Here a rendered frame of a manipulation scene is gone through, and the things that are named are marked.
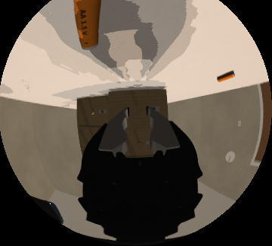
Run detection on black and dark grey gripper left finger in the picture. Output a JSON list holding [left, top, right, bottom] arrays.
[[77, 107, 129, 183]]

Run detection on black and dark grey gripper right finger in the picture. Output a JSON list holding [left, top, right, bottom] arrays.
[[147, 106, 202, 179]]

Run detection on dark brown wooden drawer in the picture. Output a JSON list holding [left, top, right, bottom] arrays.
[[124, 130, 155, 156], [78, 97, 109, 126], [108, 89, 168, 130], [79, 128, 100, 151]]

